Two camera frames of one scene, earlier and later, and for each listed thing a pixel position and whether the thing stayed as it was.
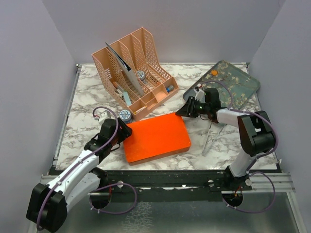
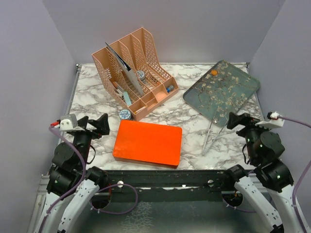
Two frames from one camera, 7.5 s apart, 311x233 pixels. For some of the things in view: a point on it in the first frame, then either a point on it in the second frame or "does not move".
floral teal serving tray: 243,86 does not move
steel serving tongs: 205,152 does not move
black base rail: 165,181 does not move
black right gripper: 187,110 to 245,118
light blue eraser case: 127,98 does not move
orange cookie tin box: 139,161 to 142,163
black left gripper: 125,131 to 101,124
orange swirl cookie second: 214,72 does not move
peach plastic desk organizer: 132,68 does not move
